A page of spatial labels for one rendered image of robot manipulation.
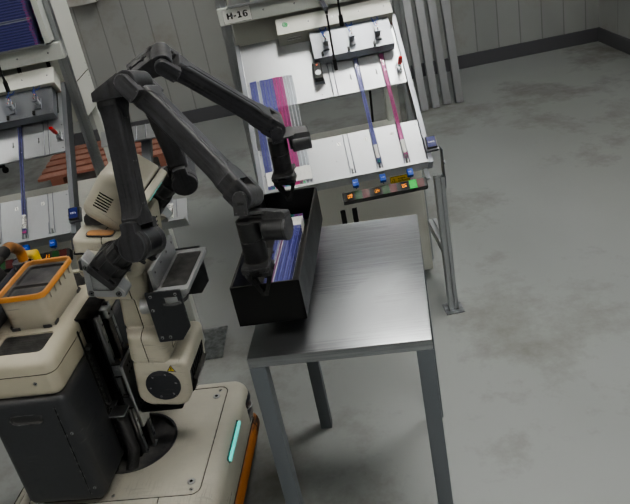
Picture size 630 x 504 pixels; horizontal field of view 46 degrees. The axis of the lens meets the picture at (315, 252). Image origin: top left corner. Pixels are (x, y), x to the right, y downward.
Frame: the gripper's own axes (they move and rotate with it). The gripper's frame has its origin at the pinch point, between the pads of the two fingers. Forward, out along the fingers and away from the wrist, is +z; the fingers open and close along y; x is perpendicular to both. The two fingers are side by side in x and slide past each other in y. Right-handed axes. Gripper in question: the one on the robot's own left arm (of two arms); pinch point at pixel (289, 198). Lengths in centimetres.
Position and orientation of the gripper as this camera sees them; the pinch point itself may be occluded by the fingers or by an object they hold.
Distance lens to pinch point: 230.6
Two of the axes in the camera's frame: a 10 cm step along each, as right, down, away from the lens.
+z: 1.7, 8.8, 4.5
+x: -9.8, 1.2, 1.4
